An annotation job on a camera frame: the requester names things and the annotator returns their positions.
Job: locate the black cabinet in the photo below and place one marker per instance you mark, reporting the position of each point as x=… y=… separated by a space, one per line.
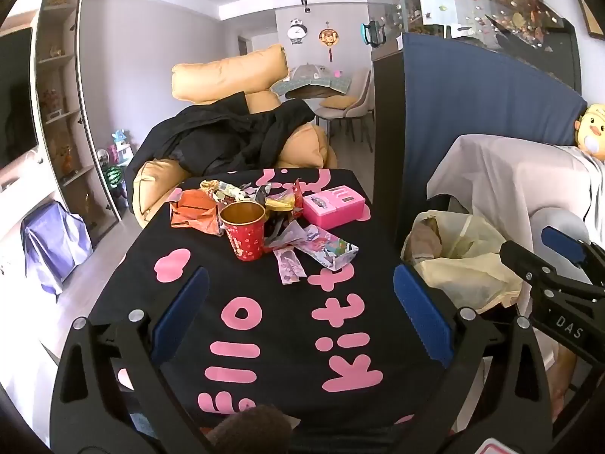
x=387 y=151

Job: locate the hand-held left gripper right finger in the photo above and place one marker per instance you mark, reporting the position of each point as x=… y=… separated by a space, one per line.
x=420 y=312

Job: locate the yellow seat cushion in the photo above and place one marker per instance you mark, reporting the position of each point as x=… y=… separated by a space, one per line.
x=338 y=101

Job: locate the mesh food cover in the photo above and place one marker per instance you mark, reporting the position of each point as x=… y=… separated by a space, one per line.
x=319 y=73

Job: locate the ceiling spot light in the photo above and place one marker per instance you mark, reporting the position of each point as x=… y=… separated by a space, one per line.
x=305 y=1

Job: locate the purple dust cover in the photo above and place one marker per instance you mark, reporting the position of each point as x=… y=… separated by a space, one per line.
x=52 y=246

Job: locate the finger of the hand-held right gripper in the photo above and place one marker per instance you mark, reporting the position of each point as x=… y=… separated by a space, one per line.
x=527 y=260
x=565 y=246

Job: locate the white cloth cover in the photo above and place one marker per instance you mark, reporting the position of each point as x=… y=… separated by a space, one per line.
x=510 y=175

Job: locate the framed wall picture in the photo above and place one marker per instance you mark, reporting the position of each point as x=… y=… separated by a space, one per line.
x=591 y=16

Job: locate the dining table with patterned cloth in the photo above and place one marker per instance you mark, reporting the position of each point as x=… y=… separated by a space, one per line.
x=302 y=89

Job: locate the yellow duck plush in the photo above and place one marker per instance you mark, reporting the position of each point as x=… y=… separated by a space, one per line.
x=593 y=127

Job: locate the display shelf cabinet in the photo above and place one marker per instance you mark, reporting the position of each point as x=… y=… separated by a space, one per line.
x=61 y=104

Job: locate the person's left forearm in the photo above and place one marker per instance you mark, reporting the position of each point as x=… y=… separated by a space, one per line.
x=250 y=423

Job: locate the cream plastic bin bag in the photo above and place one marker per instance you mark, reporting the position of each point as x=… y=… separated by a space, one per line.
x=463 y=269

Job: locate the blue cloth partition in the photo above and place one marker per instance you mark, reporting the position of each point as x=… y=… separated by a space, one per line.
x=472 y=127

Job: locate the cartoon printed wrapper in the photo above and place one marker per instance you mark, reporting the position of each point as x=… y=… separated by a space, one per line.
x=331 y=250

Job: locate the teal aquarium device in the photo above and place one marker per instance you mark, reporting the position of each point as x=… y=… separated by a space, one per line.
x=373 y=33

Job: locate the red hanging wall ornament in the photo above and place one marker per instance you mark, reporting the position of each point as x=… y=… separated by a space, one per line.
x=329 y=38

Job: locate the black cloth with pink print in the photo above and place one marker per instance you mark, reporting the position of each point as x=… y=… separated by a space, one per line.
x=283 y=326

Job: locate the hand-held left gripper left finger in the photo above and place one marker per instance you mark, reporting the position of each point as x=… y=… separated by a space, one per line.
x=182 y=312

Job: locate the beige dining chair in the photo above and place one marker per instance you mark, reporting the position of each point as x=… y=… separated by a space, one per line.
x=352 y=113

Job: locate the red paper cup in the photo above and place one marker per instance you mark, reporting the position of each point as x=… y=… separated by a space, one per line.
x=246 y=241

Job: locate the green watermelon ball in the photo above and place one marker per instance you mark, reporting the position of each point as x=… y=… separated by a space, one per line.
x=113 y=179

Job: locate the glass fish tank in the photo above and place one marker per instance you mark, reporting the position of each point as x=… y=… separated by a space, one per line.
x=472 y=0

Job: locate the orange wrapper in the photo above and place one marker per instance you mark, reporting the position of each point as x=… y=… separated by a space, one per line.
x=194 y=208

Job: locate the panda wall clock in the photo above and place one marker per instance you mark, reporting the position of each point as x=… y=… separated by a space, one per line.
x=298 y=32

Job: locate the black jacket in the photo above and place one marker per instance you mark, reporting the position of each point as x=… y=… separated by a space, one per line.
x=212 y=137

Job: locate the pastel toy tower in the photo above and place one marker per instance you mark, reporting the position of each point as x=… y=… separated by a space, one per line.
x=122 y=146

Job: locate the pink toy box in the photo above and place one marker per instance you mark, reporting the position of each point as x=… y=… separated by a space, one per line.
x=331 y=210

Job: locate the black television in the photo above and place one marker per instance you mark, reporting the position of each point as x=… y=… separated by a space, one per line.
x=16 y=104

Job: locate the yellow snack bag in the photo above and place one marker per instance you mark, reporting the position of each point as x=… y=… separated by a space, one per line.
x=279 y=204

